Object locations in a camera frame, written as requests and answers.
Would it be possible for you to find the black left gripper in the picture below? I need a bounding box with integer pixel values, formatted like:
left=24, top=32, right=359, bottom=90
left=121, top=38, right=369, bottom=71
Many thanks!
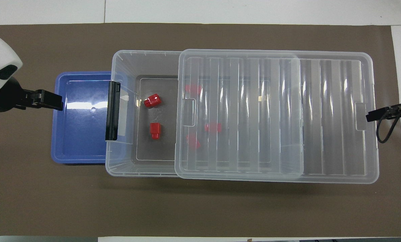
left=0, top=77, right=64, bottom=113

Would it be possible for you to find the clear ribbed plastic lid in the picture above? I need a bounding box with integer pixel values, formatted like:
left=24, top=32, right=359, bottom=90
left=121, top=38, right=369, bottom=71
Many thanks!
left=174, top=49, right=379, bottom=184

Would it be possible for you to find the blue plastic tray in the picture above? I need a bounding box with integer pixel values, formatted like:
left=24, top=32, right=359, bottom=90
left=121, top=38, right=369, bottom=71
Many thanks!
left=51, top=71, right=113, bottom=164

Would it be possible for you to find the clear plastic storage box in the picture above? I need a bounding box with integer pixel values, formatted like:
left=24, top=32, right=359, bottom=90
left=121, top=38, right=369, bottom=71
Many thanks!
left=105, top=50, right=304, bottom=177

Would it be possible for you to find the brown table mat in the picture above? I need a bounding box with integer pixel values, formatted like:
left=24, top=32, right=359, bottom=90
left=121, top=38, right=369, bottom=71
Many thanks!
left=0, top=23, right=401, bottom=237

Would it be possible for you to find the black cable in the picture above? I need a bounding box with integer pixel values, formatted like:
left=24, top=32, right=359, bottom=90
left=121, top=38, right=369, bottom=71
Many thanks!
left=376, top=101, right=401, bottom=144

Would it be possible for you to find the black box latch handle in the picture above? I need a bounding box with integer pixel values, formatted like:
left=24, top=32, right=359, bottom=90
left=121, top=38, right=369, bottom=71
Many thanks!
left=105, top=81, right=121, bottom=141

